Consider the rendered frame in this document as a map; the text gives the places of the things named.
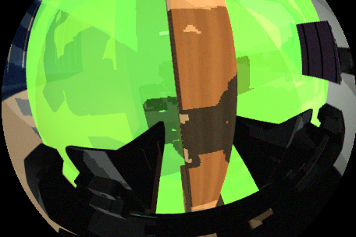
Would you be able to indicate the wooden rail with metal hooks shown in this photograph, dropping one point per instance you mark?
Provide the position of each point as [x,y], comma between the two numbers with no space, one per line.
[205,73]

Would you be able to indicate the dark brown wooden post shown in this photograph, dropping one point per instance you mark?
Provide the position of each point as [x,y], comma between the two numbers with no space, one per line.
[186,196]

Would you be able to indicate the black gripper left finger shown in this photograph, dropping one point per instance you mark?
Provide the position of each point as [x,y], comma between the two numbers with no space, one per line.
[136,165]

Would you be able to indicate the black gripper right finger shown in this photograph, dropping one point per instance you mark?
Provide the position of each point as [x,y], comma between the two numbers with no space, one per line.
[263,145]

